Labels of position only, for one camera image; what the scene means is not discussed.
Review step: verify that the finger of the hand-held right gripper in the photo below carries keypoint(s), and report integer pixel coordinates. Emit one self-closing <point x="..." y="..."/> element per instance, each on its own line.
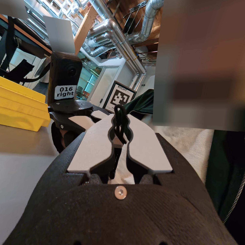
<point x="98" y="115"/>
<point x="82" y="122"/>

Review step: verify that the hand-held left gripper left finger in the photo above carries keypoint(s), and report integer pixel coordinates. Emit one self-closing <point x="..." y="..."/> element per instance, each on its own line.
<point x="90" y="147"/>

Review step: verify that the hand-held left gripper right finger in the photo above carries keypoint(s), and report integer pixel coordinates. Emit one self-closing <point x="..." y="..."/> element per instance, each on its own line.
<point x="149" y="149"/>

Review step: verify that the person's right hand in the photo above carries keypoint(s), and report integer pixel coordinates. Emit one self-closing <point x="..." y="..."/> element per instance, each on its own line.
<point x="62" y="136"/>

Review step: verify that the framed marker poster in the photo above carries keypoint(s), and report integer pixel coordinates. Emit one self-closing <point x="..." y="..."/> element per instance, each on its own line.
<point x="122" y="95"/>

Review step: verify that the raised standing desk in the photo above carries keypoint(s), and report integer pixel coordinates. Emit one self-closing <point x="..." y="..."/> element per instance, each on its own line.
<point x="28" y="38"/>

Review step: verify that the yellow plastic bin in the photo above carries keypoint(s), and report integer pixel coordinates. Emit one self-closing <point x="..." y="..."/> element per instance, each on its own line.
<point x="19" y="107"/>

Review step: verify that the dark green jacket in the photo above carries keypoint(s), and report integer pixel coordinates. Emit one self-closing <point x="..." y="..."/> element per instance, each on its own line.
<point x="225" y="162"/>

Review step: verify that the cluster of silver duct pipes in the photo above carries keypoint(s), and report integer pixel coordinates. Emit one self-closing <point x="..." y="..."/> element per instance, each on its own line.
<point x="107" y="28"/>

